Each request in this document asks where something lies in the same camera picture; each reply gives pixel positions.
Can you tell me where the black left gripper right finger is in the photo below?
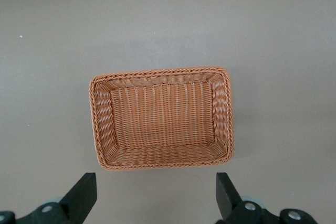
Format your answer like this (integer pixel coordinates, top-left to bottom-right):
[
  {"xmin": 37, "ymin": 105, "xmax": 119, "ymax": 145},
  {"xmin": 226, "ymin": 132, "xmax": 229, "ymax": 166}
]
[{"xmin": 215, "ymin": 172, "xmax": 317, "ymax": 224}]

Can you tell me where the brown wicker basket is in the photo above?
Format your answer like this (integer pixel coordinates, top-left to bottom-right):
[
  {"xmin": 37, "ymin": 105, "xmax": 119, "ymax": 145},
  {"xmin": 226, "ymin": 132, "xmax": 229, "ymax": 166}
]
[{"xmin": 88, "ymin": 66, "xmax": 234, "ymax": 170}]

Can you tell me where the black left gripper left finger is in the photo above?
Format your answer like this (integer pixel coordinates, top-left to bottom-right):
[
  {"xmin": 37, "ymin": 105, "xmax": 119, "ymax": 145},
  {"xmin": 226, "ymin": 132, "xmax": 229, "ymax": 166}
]
[{"xmin": 0, "ymin": 172, "xmax": 98, "ymax": 224}]

